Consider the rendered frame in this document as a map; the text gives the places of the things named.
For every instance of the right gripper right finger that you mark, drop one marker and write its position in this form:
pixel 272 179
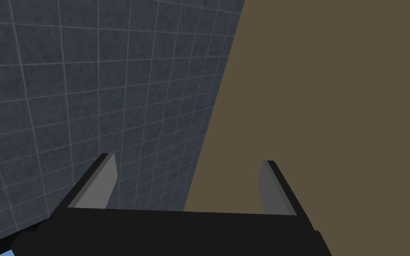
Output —
pixel 275 192

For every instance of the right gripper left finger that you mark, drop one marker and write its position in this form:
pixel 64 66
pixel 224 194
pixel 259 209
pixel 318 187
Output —
pixel 96 186

